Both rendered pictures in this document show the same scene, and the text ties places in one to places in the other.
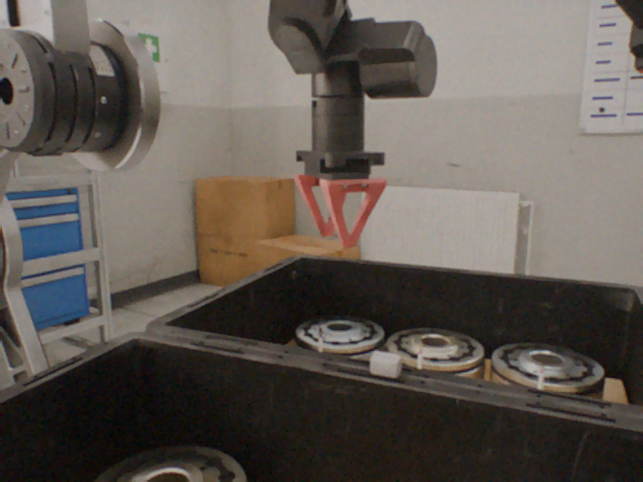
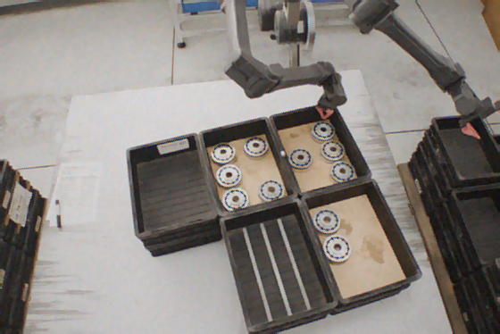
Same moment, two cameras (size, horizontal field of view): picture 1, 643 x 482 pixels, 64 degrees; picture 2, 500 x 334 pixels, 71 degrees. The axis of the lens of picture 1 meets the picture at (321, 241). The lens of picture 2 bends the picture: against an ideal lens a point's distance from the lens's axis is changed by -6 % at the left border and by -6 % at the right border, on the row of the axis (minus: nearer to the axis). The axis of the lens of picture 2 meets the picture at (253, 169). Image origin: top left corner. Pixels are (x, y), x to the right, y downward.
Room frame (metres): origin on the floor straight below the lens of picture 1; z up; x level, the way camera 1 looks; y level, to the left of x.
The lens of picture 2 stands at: (-0.26, -0.62, 2.12)
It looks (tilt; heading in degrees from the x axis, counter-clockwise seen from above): 58 degrees down; 54
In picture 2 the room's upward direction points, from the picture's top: 2 degrees counter-clockwise
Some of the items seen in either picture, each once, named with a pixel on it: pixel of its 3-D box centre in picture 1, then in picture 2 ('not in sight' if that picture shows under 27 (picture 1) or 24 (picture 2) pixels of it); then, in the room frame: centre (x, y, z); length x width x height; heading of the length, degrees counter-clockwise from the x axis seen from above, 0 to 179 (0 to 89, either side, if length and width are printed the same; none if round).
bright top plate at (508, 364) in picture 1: (545, 364); (342, 171); (0.48, -0.22, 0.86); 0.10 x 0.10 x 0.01
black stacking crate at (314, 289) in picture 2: not in sight; (275, 264); (0.02, -0.34, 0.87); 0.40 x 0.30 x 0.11; 67
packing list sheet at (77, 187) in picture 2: not in sight; (75, 191); (-0.44, 0.51, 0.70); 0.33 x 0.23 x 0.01; 57
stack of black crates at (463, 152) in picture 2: not in sight; (453, 167); (1.29, -0.45, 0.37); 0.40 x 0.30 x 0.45; 57
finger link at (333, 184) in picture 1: (343, 202); (326, 108); (0.55, -0.02, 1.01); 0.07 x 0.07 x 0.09; 21
